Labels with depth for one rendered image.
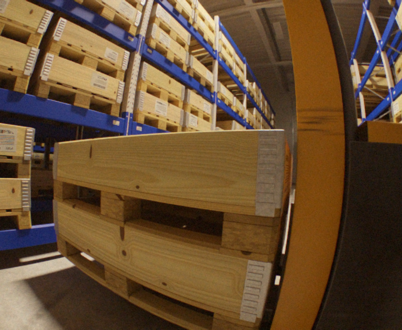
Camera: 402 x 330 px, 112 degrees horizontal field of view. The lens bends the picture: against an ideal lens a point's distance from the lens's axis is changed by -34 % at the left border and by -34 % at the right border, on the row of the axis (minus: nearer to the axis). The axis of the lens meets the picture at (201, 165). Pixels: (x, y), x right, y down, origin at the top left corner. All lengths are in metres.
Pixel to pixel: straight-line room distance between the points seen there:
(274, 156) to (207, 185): 0.20
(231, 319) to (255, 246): 0.27
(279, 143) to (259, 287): 0.39
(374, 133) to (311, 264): 0.38
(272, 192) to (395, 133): 0.36
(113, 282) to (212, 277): 0.49
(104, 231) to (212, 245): 0.49
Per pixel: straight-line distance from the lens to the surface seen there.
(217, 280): 0.63
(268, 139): 0.52
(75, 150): 1.08
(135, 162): 0.72
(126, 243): 0.81
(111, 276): 0.97
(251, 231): 0.54
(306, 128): 0.58
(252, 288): 0.61
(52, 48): 1.75
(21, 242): 1.62
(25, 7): 1.82
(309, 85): 0.62
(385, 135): 0.58
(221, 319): 0.72
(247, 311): 0.66
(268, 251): 0.55
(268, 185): 0.51
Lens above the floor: 0.75
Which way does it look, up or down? 1 degrees up
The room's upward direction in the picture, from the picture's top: 3 degrees clockwise
